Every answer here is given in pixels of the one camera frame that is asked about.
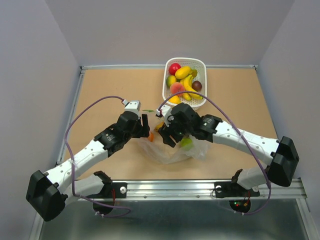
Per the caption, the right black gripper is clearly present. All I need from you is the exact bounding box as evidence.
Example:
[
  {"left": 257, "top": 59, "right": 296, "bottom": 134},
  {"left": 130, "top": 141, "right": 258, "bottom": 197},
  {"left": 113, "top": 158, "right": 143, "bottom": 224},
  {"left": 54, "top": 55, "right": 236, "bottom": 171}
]
[{"left": 158, "top": 113, "right": 193, "bottom": 147}]

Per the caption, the orange fruit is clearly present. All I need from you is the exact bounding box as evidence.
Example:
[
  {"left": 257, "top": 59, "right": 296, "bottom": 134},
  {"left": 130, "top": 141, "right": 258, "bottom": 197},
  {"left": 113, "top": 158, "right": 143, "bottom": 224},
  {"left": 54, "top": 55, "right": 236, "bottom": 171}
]
[{"left": 147, "top": 132, "right": 154, "bottom": 143}]

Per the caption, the green pear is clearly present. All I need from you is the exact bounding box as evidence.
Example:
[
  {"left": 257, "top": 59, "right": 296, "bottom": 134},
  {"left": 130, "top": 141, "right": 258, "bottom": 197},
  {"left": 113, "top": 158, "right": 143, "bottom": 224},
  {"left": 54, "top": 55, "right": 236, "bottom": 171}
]
[{"left": 180, "top": 137, "right": 194, "bottom": 151}]

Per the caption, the transparent printed plastic bag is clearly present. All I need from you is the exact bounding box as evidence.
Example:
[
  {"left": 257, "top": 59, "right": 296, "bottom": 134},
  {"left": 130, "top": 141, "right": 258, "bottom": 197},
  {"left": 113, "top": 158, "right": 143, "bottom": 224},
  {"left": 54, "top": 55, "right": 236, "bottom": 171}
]
[{"left": 137, "top": 109, "right": 210, "bottom": 164}]

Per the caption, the pink peach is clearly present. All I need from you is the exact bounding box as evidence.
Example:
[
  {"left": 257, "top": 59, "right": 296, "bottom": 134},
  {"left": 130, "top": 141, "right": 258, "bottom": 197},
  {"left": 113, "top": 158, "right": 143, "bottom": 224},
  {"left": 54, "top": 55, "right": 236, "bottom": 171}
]
[{"left": 169, "top": 82, "right": 185, "bottom": 97}]

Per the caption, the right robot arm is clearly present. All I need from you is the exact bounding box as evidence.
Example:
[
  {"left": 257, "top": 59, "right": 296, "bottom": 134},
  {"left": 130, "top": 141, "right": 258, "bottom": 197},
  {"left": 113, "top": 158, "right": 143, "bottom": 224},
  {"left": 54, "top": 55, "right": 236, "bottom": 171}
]
[{"left": 156, "top": 103, "right": 300, "bottom": 198}]

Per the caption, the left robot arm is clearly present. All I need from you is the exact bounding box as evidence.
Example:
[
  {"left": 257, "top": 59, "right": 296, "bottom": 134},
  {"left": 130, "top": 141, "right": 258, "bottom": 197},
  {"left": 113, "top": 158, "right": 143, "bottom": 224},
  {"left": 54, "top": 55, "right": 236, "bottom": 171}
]
[{"left": 26, "top": 111, "right": 150, "bottom": 222}]

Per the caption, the small pineapple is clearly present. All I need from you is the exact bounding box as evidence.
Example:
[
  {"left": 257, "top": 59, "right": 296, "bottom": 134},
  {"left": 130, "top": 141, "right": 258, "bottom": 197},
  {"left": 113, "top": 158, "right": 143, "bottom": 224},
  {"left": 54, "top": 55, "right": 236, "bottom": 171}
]
[{"left": 154, "top": 121, "right": 165, "bottom": 132}]

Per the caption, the yellow lemon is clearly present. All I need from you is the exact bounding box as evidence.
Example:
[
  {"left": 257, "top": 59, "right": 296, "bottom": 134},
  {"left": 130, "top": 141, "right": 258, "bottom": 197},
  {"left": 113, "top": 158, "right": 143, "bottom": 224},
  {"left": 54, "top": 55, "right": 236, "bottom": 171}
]
[{"left": 168, "top": 95, "right": 181, "bottom": 105}]

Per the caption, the green yellow mango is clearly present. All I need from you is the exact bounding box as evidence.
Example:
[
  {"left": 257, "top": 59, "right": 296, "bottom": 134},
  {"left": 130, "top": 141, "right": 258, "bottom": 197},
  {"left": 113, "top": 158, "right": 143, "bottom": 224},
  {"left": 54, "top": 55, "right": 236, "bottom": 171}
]
[{"left": 165, "top": 75, "right": 177, "bottom": 88}]

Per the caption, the dark purple plum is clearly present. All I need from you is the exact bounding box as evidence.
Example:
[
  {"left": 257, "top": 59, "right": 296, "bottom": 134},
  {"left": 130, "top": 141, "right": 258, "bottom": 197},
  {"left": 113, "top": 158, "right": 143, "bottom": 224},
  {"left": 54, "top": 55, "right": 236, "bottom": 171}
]
[{"left": 191, "top": 80, "right": 202, "bottom": 92}]

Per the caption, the yellow banana bunch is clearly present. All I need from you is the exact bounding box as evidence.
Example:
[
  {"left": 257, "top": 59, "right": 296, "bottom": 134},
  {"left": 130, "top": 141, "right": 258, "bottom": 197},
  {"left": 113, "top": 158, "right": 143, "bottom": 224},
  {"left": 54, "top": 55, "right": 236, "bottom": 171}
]
[{"left": 180, "top": 74, "right": 203, "bottom": 100}]

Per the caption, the red apple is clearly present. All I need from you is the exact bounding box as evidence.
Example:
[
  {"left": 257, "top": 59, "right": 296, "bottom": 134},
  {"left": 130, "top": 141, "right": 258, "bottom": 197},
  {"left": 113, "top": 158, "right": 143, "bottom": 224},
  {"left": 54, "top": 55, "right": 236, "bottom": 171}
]
[{"left": 168, "top": 62, "right": 181, "bottom": 76}]

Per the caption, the white perforated plastic basket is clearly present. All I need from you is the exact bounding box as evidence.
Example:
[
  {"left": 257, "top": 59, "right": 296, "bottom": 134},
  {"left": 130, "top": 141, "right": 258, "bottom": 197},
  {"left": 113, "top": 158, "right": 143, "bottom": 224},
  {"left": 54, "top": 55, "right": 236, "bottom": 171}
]
[{"left": 162, "top": 57, "right": 208, "bottom": 110}]

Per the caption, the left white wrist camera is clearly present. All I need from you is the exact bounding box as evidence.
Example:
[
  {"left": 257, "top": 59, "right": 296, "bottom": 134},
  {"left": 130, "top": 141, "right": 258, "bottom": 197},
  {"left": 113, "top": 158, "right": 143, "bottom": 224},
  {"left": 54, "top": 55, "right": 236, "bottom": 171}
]
[{"left": 122, "top": 99, "right": 141, "bottom": 118}]

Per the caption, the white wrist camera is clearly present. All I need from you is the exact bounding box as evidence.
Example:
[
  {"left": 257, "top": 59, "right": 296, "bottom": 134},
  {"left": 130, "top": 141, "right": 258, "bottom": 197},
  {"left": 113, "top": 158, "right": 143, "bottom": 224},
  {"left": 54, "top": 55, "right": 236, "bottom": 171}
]
[
  {"left": 122, "top": 99, "right": 141, "bottom": 118},
  {"left": 155, "top": 105, "right": 172, "bottom": 127}
]

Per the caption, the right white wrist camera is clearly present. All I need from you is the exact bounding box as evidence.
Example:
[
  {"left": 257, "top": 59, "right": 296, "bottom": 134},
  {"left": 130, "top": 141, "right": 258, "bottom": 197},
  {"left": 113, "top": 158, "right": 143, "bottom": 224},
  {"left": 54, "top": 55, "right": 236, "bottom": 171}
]
[{"left": 155, "top": 105, "right": 172, "bottom": 127}]

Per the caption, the aluminium mounting rail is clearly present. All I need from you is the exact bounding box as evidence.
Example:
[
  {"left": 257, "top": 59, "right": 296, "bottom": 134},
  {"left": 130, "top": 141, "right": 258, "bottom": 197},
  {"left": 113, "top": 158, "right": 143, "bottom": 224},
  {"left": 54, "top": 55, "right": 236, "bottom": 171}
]
[{"left": 39, "top": 178, "right": 307, "bottom": 201}]

